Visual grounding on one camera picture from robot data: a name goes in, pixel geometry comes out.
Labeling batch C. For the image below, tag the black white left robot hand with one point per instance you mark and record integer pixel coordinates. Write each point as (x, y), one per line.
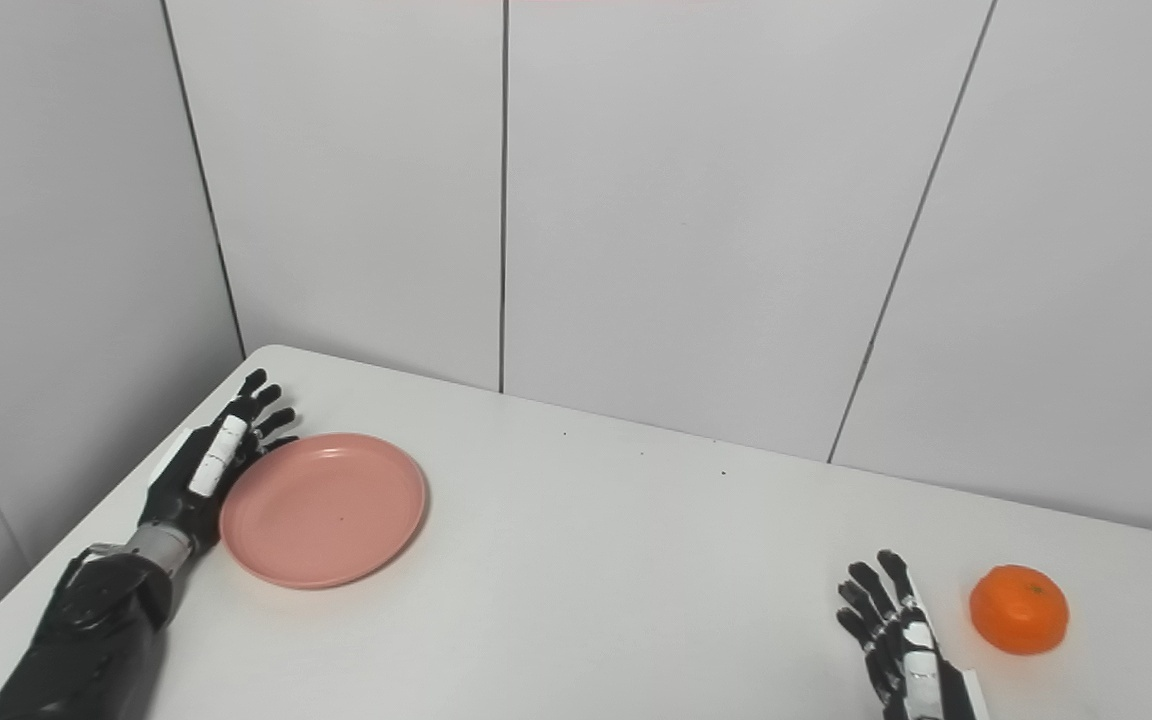
(198, 475)

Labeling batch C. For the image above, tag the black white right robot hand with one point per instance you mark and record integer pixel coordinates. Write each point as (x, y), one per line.
(911, 660)

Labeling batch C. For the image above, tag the orange fruit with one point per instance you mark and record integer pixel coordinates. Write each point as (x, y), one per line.
(1019, 610)

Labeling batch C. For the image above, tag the pink round plate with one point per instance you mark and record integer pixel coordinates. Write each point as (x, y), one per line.
(324, 510)

